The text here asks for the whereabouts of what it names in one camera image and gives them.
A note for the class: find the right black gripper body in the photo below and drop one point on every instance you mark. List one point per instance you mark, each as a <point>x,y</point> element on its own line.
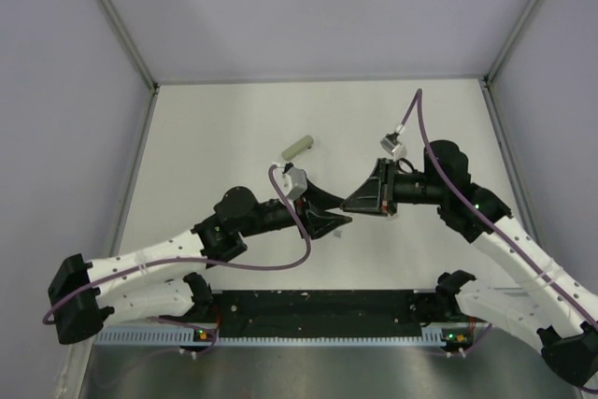
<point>384,187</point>

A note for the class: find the grey slotted cable duct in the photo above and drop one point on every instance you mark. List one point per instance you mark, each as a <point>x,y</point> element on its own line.
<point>156,336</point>

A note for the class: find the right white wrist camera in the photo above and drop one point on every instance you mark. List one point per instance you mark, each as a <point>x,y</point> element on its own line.
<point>393,145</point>

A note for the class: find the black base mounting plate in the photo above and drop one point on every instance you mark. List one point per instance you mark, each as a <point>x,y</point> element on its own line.
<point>319,314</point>

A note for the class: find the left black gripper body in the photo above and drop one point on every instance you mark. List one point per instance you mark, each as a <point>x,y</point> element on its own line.
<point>302,211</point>

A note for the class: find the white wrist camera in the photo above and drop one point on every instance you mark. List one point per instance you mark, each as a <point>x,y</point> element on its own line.
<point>393,145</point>
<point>292,181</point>

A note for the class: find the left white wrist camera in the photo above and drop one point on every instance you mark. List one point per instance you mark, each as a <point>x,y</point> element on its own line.
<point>292,181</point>

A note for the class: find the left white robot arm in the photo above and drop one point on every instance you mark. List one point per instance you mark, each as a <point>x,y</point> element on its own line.
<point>163,281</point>

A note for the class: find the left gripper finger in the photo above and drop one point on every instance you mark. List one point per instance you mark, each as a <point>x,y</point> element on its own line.
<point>321,223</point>
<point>320,198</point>

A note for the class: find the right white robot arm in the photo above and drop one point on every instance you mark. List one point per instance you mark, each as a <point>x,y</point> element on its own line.
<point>558,318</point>

